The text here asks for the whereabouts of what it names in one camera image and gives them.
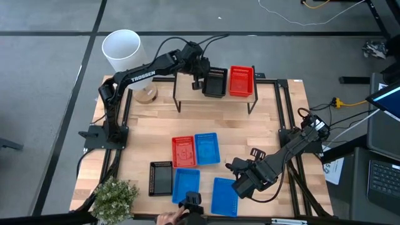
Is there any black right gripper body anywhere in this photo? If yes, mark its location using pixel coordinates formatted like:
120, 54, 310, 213
246, 147, 279, 188

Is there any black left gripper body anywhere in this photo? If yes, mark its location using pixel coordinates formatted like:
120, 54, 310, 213
180, 41, 212, 91

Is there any black plastic basket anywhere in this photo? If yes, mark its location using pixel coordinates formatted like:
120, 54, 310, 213
201, 66, 229, 99
148, 161, 174, 198

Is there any blue plastic basket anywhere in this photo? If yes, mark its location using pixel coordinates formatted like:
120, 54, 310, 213
194, 132, 221, 166
210, 177, 239, 218
171, 167, 201, 204

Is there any red plastic basket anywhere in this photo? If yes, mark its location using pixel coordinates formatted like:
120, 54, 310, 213
229, 64, 254, 98
171, 135, 198, 169

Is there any white paper sheet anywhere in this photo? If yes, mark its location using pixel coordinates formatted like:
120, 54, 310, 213
323, 156, 345, 186

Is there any person's hand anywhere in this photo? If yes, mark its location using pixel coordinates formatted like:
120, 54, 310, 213
155, 206, 188, 225

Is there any dark grey office desk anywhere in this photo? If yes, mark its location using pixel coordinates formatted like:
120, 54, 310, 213
348, 146, 400, 223
366, 72, 400, 162

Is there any black computer keyboard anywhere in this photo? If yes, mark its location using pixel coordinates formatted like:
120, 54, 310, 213
366, 159, 400, 209

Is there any black floor bar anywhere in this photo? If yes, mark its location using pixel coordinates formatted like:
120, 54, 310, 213
339, 76, 371, 85

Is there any green white potted plant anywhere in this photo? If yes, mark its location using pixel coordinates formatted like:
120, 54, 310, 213
90, 176, 141, 225

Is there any computer monitor blue screen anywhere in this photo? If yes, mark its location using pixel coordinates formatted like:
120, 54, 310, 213
364, 81, 400, 123

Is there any person's shoe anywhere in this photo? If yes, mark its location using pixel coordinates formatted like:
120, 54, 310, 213
361, 40, 388, 60

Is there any person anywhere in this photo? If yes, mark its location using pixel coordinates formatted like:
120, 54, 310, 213
361, 34, 400, 85

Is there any black metal table leg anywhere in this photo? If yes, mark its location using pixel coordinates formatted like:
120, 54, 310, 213
364, 0, 400, 40

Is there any dark furniture foot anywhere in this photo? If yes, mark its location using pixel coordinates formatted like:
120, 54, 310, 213
0, 137, 24, 151

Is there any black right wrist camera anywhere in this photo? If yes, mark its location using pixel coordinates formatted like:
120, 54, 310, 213
231, 177, 261, 200

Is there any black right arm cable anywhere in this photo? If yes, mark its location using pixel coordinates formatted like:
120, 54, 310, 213
249, 107, 314, 204

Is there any black metal rig frame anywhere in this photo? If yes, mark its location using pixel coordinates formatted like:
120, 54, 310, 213
70, 76, 334, 225

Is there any white frame label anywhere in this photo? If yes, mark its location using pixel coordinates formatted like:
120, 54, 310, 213
271, 217, 309, 225

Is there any black table-level camera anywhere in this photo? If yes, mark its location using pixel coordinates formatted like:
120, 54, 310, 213
177, 191, 207, 225

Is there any thick white cable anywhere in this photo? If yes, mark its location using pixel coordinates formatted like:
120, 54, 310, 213
324, 108, 381, 148

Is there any black floor cable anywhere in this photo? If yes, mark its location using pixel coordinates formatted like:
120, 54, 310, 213
309, 102, 376, 132

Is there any yellow power plug cable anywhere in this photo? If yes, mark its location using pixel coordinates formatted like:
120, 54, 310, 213
331, 96, 368, 109

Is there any thin white floor cable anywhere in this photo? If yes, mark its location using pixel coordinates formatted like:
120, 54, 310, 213
257, 0, 366, 27

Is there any long yellow cable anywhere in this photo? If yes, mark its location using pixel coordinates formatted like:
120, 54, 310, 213
301, 0, 331, 9

